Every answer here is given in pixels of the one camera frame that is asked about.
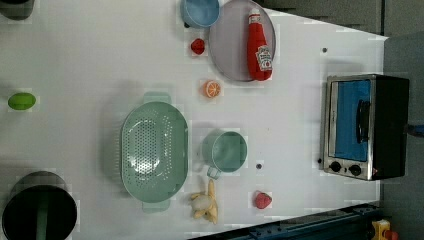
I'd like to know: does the green lime toy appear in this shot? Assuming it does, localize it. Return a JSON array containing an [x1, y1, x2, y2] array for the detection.
[[8, 92, 36, 111]]

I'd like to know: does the blue oven door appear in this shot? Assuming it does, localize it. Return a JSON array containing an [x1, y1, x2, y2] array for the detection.
[[329, 80, 371, 162]]

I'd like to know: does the orange slice toy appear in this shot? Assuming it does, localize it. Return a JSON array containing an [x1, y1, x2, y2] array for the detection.
[[202, 80, 221, 98]]

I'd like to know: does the peeled banana toy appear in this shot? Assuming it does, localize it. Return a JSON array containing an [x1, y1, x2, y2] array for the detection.
[[190, 179, 218, 224]]

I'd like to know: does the grey round plate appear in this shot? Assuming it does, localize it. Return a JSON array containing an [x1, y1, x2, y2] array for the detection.
[[209, 0, 276, 82]]

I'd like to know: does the red plush ketchup bottle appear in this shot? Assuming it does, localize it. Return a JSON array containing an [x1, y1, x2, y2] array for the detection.
[[247, 8, 273, 81]]

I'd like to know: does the black silver toaster oven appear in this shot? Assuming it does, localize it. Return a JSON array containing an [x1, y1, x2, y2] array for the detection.
[[323, 74, 409, 181]]

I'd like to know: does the black cylinder post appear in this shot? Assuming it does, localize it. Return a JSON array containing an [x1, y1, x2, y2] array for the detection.
[[0, 0, 35, 21], [1, 171, 78, 240]]

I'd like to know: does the blue metal frame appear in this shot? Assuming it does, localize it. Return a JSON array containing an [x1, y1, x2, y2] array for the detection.
[[191, 204, 382, 240]]

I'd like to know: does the green oval colander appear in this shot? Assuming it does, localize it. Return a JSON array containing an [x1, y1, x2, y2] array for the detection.
[[121, 92, 189, 214]]

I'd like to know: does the green mug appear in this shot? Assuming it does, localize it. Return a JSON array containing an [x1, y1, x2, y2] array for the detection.
[[201, 129, 248, 180]]

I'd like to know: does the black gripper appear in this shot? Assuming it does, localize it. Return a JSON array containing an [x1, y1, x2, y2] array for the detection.
[[407, 125, 424, 138]]

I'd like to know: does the black cylinder post far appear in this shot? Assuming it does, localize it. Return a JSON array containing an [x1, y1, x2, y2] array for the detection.
[[0, 0, 35, 21]]

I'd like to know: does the blue mug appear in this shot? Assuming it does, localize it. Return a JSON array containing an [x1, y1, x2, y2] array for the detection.
[[180, 0, 220, 29]]

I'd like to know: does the black cylinder post near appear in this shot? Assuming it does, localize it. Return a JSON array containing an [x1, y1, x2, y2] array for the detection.
[[1, 171, 78, 240]]

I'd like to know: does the pink strawberry toy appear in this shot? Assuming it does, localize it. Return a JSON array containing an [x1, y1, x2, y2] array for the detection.
[[254, 191, 272, 209]]

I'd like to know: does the dark red strawberry toy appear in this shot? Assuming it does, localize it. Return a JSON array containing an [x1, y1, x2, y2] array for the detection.
[[190, 38, 205, 55]]

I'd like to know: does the yellow red object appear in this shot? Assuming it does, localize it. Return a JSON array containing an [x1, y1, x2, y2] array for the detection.
[[371, 219, 399, 240]]

